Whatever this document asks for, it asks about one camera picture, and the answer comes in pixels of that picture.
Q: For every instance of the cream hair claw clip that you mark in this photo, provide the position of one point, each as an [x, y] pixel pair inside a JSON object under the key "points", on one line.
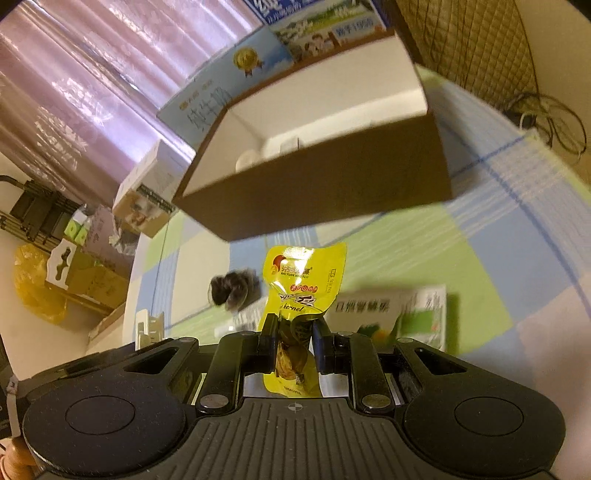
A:
{"points": [[148, 327]]}

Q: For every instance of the purple velvet scrunchie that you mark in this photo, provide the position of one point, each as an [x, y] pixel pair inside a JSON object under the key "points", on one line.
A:
{"points": [[233, 288]]}

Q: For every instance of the white appliance box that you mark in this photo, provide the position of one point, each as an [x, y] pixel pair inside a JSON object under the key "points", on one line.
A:
{"points": [[147, 194]]}

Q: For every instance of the pink curtain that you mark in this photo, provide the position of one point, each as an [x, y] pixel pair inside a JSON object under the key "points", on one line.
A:
{"points": [[92, 92]]}

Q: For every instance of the black metal rack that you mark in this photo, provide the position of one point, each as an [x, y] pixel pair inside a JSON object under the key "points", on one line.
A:
{"points": [[32, 207]]}

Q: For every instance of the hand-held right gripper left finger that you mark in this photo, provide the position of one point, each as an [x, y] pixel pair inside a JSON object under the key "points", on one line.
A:
{"points": [[267, 346]]}

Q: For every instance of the beige quilted chair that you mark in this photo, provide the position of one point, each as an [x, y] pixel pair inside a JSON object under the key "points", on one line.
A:
{"points": [[461, 37]]}

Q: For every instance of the yellow plastic bag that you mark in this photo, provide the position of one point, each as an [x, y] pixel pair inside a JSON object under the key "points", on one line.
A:
{"points": [[37, 286]]}

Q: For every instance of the light blue milk carton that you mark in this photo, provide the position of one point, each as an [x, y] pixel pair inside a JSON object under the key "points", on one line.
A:
{"points": [[217, 101]]}

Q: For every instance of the green tissue multipack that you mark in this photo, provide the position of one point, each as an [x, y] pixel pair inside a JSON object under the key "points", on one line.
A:
{"points": [[76, 232]]}

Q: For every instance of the dark blue milk carton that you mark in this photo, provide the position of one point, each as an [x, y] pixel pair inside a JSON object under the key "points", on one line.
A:
{"points": [[318, 27]]}

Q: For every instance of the yellow snack packet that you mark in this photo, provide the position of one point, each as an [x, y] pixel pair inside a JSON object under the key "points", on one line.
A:
{"points": [[300, 286]]}

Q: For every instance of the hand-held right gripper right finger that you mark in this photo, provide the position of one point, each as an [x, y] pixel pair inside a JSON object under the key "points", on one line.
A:
{"points": [[319, 350]]}

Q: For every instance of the brown cardboard box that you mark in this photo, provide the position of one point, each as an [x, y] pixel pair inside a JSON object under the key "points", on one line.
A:
{"points": [[323, 194]]}

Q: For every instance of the green medicine box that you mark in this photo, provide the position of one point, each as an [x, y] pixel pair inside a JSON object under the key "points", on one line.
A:
{"points": [[406, 318]]}

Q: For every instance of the cardboard box with cutout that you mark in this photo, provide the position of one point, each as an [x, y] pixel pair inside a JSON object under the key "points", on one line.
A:
{"points": [[87, 277]]}

